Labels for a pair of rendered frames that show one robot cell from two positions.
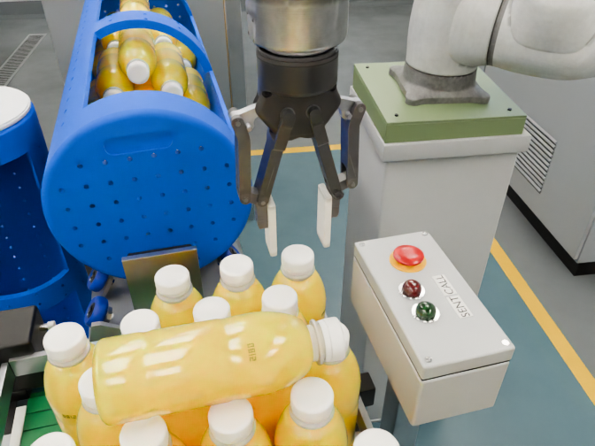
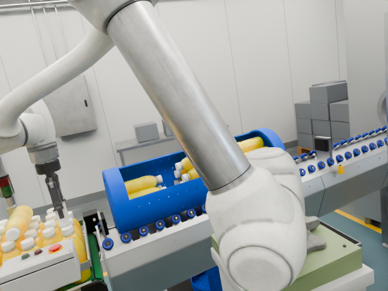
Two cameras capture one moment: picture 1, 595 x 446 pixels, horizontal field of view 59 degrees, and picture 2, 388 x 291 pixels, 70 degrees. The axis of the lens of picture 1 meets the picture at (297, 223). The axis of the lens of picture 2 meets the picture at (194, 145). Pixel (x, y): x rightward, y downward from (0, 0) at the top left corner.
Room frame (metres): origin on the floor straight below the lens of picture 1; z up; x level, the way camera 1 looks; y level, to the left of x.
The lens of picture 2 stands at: (0.85, -0.98, 1.52)
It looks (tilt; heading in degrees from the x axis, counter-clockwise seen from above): 12 degrees down; 82
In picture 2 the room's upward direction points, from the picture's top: 10 degrees counter-clockwise
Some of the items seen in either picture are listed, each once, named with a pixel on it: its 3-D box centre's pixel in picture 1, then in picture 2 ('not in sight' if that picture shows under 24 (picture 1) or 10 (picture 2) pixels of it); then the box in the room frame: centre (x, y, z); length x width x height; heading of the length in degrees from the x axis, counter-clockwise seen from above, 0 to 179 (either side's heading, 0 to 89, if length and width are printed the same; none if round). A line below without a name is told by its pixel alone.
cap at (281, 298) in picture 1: (280, 304); (48, 232); (0.41, 0.02, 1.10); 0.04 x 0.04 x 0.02
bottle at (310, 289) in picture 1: (297, 319); (74, 254); (0.48, 0.00, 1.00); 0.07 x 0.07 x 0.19
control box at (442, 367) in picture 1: (420, 319); (42, 269); (0.43, -0.14, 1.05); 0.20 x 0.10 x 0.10; 15
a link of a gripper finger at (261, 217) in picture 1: (252, 207); not in sight; (0.47, 0.05, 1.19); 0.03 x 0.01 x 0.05; 105
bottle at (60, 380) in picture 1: (89, 403); not in sight; (0.36, 0.23, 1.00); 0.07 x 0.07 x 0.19
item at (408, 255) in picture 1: (408, 256); (55, 247); (0.48, -0.13, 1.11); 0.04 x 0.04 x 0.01
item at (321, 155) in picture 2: not in sight; (323, 149); (1.85, 0.53, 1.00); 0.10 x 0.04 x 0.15; 105
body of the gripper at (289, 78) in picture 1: (297, 90); (50, 173); (0.48, 0.00, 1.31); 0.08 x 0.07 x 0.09; 105
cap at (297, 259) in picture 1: (297, 262); (67, 230); (0.48, 0.00, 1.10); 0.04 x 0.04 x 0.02
